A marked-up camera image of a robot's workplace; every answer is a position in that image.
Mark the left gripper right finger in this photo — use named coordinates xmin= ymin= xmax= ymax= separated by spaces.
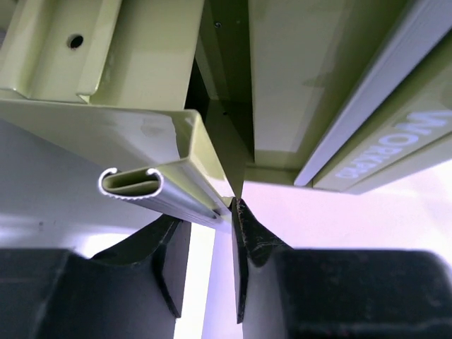
xmin=231 ymin=198 xmax=451 ymax=338

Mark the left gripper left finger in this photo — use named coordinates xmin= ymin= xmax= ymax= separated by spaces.
xmin=1 ymin=215 xmax=191 ymax=338

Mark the green metal drawer chest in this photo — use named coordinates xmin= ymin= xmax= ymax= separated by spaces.
xmin=1 ymin=1 xmax=451 ymax=227

